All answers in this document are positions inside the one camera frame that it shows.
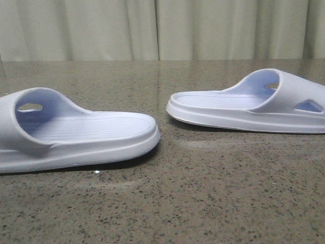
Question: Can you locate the light blue slipper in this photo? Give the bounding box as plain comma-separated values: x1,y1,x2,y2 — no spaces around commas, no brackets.
1,87,160,173
167,69,324,134

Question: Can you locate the pale green curtain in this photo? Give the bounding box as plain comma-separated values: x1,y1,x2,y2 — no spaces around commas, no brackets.
1,1,324,61

